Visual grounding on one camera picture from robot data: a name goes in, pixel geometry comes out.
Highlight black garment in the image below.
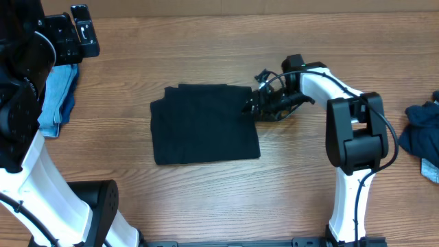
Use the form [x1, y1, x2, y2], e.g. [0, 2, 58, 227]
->
[150, 84, 261, 165]

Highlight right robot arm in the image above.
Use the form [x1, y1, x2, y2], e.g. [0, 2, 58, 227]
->
[243, 54, 389, 246]

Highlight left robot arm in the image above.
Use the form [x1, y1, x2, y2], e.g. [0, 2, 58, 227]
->
[1, 0, 145, 247]

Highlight folded light blue jeans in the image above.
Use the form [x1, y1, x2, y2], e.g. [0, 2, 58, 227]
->
[38, 64, 80, 138]

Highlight dark navy garment pile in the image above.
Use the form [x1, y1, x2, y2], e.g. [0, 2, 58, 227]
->
[399, 91, 438, 165]

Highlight light denim fabric piece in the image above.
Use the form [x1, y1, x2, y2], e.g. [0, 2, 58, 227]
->
[420, 158, 439, 184]

